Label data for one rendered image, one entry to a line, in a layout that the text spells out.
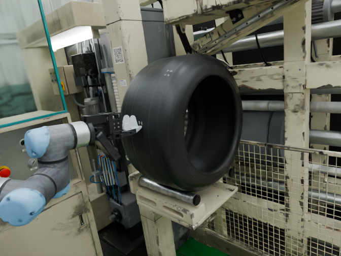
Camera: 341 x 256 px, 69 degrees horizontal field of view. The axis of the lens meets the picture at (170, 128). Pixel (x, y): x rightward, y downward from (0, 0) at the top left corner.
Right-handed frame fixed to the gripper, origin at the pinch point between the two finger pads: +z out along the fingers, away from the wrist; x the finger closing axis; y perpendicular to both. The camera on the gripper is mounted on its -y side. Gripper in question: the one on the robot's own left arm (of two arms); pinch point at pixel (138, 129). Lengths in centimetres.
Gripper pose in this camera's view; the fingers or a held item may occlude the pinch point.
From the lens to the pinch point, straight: 87.6
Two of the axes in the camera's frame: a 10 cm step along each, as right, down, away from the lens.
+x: -7.3, -0.7, 6.8
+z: 6.9, -1.6, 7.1
